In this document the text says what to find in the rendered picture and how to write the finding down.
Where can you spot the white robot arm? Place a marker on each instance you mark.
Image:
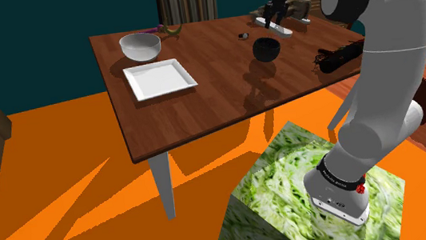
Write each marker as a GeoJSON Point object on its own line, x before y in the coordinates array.
{"type": "Point", "coordinates": [396, 70]}

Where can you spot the white long flat object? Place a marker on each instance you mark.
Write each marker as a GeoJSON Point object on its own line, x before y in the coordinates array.
{"type": "Point", "coordinates": [281, 30]}

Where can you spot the brown lumpy object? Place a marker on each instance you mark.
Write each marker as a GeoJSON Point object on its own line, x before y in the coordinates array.
{"type": "Point", "coordinates": [298, 4]}

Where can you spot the black round bowl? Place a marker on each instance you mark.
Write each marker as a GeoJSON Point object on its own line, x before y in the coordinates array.
{"type": "Point", "coordinates": [266, 50]}

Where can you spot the small black and white object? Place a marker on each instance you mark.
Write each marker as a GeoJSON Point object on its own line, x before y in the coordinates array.
{"type": "Point", "coordinates": [243, 36]}

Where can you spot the striped brown curtain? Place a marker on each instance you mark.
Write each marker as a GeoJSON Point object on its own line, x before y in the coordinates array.
{"type": "Point", "coordinates": [186, 2]}

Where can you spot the brown wooden table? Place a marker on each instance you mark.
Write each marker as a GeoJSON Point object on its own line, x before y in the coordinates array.
{"type": "Point", "coordinates": [214, 96]}

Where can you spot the yellow green curved fruit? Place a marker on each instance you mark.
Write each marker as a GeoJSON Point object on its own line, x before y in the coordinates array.
{"type": "Point", "coordinates": [173, 31]}

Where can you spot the purple long object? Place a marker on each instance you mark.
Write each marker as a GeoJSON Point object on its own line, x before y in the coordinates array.
{"type": "Point", "coordinates": [149, 30]}

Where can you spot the white square plate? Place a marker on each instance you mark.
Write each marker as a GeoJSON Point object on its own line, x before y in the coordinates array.
{"type": "Point", "coordinates": [160, 79]}

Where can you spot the white round bowl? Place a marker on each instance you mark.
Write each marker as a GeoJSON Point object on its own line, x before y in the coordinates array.
{"type": "Point", "coordinates": [140, 47]}

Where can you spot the green patterned robot stand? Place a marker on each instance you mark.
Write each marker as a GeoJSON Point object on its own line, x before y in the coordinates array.
{"type": "Point", "coordinates": [274, 192]}

